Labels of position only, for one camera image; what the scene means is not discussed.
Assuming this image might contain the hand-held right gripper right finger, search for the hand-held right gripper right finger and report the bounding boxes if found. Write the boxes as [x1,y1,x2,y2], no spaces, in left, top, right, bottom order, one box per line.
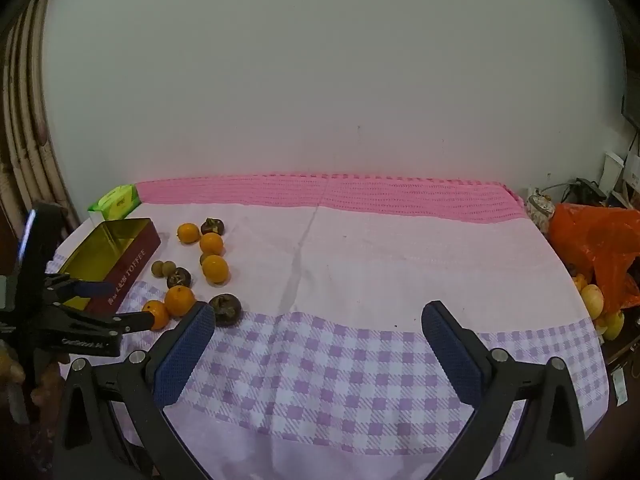
[421,301,588,480]

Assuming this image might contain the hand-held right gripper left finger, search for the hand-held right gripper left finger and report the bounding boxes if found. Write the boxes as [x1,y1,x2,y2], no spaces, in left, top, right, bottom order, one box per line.
[52,301,217,480]

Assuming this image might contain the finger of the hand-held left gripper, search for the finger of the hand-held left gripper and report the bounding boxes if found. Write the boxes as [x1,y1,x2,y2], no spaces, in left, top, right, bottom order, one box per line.
[50,307,156,341]
[45,274,115,306]

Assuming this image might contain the red tin box gold inside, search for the red tin box gold inside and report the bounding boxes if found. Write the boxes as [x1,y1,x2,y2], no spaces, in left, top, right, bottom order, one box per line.
[56,217,162,313]

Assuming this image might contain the yellow fruits beside bag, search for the yellow fruits beside bag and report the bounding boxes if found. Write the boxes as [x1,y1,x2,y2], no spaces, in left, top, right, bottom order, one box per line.
[580,284,605,320]

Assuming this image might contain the person's left hand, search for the person's left hand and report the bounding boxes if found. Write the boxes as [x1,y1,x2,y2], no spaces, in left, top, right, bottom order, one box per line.
[0,352,71,403]

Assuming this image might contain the green tissue pack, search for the green tissue pack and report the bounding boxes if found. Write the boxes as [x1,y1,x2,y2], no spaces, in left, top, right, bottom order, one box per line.
[87,185,142,223]

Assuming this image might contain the pink purple checked tablecloth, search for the pink purple checked tablecloth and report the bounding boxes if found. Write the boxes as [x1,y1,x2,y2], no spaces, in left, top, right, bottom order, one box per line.
[50,200,611,480]

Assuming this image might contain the yellow apple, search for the yellow apple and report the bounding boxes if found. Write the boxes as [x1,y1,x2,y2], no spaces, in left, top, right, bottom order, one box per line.
[602,310,626,341]

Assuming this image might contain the beige floral curtain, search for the beige floral curtain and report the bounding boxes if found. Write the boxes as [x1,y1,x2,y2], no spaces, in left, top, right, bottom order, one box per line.
[0,0,81,241]

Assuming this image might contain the patterned ceramic jar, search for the patterned ceramic jar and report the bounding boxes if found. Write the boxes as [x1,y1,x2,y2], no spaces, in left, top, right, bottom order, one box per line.
[527,187,555,233]

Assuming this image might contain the orange plastic bag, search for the orange plastic bag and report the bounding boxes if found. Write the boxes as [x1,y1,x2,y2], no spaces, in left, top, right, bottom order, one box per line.
[549,202,640,311]

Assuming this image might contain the pink foam mat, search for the pink foam mat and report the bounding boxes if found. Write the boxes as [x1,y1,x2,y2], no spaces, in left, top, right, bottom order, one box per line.
[135,173,526,223]

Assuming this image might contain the black device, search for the black device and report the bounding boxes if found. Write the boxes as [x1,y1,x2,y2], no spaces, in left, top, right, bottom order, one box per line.
[575,177,608,201]

